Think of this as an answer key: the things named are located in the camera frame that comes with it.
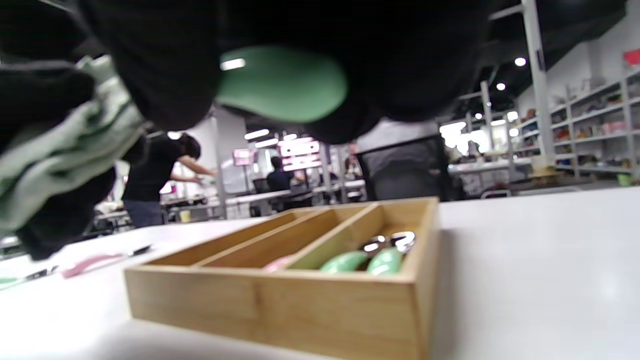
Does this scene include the green fish scale cleaning cloth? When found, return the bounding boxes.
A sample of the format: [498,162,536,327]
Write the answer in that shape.
[0,55,148,236]

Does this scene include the person's right hand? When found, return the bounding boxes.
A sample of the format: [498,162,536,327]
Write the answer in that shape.
[75,0,493,146]

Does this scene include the black mesh office chair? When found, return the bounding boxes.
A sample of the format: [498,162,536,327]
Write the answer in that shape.
[356,135,451,202]

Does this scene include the person's left hand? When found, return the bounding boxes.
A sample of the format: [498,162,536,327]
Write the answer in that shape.
[0,62,151,261]

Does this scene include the wooden three-compartment tray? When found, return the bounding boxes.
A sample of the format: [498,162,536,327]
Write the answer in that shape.
[124,196,441,360]

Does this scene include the white metal post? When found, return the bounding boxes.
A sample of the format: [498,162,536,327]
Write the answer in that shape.
[520,0,557,168]

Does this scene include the white storage shelving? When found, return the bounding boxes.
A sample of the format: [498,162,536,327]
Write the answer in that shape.
[515,65,640,178]

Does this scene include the pink handled baby spoon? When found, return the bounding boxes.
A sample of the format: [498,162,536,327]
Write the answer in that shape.
[263,255,296,272]
[61,244,152,279]

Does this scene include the pink lit sign board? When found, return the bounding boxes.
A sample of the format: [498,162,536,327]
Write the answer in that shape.
[277,141,323,172]

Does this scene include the green handled baby spoon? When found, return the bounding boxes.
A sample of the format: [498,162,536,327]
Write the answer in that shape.
[216,46,349,124]
[367,231,417,276]
[0,266,58,288]
[320,235,388,273]

